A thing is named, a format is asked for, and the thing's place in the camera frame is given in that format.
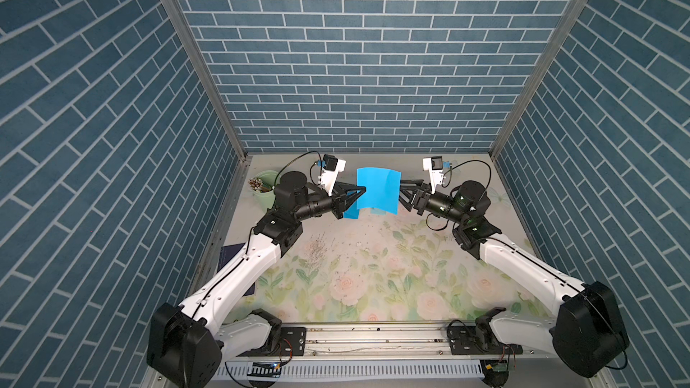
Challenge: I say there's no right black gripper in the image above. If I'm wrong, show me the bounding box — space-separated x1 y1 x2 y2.
391 182 466 229

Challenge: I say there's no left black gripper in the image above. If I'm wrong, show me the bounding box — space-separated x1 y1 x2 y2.
290 182 363 223

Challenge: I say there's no blue paper sheet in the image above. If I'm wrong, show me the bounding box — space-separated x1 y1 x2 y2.
343 204 359 219
357 167 402 215

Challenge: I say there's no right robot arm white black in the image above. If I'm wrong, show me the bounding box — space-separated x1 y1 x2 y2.
399 180 630 378

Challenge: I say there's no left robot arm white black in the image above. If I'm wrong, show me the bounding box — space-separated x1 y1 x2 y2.
146 172 366 387

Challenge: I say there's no green pencil cup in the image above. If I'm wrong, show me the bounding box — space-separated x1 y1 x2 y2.
249 170 278 212

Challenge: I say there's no dark blue notebook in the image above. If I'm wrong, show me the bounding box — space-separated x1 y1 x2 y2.
216 243 257 297

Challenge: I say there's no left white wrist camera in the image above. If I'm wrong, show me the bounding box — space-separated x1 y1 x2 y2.
318 154 346 196

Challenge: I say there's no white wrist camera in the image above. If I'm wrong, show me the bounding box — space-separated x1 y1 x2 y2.
422 156 450 194
318 154 346 196

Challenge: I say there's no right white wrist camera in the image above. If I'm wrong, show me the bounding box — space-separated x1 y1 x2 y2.
422 156 450 194

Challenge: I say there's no left camera black cable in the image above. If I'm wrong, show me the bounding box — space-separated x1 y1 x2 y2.
272 150 325 187

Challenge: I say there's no camera black cable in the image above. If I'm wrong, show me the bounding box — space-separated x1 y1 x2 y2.
444 159 494 187
272 150 325 187

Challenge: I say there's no right camera black cable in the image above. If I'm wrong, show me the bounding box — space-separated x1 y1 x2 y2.
444 159 494 187

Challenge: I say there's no aluminium mounting rail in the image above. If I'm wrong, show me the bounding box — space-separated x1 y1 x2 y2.
215 322 599 361

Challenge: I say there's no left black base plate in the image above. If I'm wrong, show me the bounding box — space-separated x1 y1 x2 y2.
240 326 307 359

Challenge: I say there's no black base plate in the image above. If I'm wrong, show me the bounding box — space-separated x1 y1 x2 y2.
240 326 307 359
446 320 523 356

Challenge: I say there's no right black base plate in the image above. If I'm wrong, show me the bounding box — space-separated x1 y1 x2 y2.
446 320 523 356

